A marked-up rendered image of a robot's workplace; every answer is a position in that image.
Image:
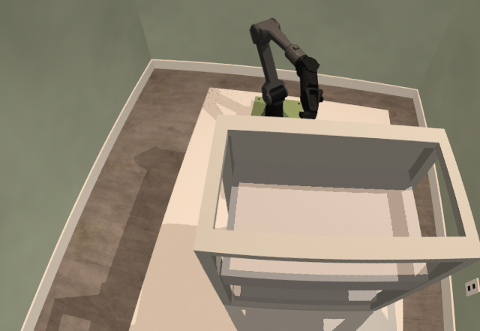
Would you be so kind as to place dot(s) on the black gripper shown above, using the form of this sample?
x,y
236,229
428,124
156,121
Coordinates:
x,y
310,98

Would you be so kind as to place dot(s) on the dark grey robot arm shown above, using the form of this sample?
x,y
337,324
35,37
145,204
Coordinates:
x,y
304,65

